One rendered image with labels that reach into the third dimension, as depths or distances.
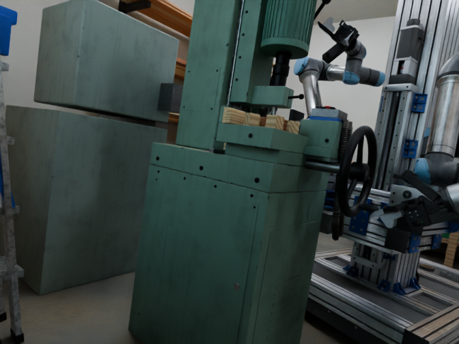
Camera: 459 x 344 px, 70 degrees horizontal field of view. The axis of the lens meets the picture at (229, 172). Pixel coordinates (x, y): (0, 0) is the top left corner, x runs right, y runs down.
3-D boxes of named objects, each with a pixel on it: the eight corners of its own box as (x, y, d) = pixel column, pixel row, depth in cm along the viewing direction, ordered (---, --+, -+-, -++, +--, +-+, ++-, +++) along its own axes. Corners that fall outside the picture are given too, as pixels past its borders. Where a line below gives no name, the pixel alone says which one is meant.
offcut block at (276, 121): (264, 128, 100) (266, 115, 99) (272, 130, 102) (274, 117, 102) (274, 129, 97) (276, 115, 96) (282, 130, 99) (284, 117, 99)
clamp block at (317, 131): (333, 149, 104) (339, 121, 103) (296, 144, 112) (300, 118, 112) (349, 152, 116) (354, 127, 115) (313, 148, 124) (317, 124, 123)
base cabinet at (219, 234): (233, 418, 101) (269, 193, 95) (126, 330, 136) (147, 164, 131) (298, 357, 136) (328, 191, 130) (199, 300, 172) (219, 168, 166)
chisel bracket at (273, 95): (281, 109, 115) (285, 85, 115) (249, 108, 124) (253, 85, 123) (291, 113, 121) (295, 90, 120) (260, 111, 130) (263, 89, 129)
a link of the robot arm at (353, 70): (367, 85, 155) (371, 62, 154) (349, 80, 150) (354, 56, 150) (356, 87, 162) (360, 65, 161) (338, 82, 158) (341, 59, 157)
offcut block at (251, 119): (252, 127, 105) (254, 115, 104) (258, 127, 101) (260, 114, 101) (242, 125, 103) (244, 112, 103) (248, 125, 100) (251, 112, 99)
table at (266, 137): (300, 153, 86) (304, 130, 86) (214, 140, 105) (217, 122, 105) (366, 164, 134) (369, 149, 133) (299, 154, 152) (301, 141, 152)
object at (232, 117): (229, 123, 101) (231, 110, 100) (224, 122, 102) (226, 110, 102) (317, 144, 153) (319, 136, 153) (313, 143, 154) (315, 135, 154)
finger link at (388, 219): (373, 232, 97) (406, 224, 91) (366, 213, 98) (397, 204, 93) (376, 231, 99) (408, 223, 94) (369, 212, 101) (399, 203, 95)
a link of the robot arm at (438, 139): (442, 37, 106) (412, 174, 94) (483, 36, 101) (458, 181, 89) (438, 61, 116) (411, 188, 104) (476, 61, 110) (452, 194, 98)
